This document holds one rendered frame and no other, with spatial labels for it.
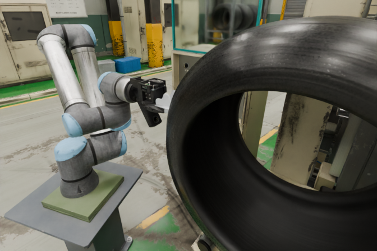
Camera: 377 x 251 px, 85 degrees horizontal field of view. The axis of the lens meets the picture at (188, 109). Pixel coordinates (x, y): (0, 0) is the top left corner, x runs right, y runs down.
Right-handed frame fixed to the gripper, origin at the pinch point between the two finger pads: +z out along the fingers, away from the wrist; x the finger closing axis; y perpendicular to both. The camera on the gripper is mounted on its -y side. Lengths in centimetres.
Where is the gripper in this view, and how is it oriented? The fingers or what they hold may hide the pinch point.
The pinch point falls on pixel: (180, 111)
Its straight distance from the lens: 61.3
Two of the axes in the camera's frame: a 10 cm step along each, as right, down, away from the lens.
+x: 6.0, -3.4, 7.2
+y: 0.0, -9.0, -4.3
